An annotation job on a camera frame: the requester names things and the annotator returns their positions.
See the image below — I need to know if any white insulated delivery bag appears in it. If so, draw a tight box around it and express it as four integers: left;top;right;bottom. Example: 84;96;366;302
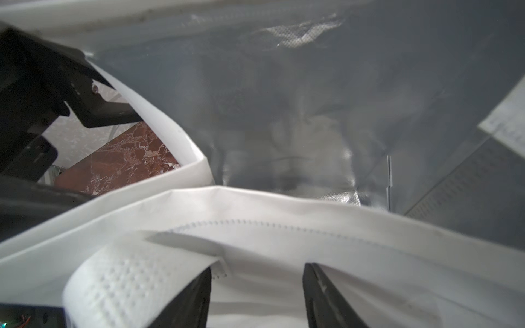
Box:
1;1;524;327

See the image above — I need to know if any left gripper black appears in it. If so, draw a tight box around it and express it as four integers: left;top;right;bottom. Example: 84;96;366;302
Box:
1;26;141;240

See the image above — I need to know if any left green circuit board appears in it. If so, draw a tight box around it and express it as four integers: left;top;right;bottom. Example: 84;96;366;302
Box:
1;303;66;328

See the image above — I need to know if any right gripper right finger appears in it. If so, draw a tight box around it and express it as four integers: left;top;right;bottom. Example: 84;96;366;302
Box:
302;263;368;328

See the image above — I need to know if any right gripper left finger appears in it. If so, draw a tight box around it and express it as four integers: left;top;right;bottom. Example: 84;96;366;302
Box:
148;268;212;328

